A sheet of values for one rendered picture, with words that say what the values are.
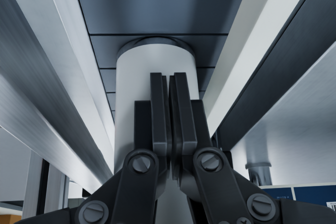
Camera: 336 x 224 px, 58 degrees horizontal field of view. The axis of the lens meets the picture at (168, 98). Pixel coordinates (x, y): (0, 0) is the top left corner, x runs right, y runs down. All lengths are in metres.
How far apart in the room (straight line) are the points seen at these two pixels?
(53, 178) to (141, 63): 0.30
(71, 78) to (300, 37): 0.22
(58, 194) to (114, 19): 0.31
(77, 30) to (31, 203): 0.30
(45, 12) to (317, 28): 0.20
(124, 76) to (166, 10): 0.04
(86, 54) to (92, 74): 0.03
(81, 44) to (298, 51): 0.16
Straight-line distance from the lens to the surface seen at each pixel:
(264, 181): 0.56
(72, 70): 0.32
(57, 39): 0.28
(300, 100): 0.30
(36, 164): 0.45
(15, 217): 2.87
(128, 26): 0.17
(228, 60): 0.16
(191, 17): 0.17
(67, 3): 0.17
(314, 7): 0.25
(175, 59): 0.17
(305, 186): 0.58
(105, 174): 0.17
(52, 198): 0.44
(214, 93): 0.19
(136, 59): 0.17
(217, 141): 0.41
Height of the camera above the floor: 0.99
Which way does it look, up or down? 24 degrees down
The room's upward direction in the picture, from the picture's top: 177 degrees clockwise
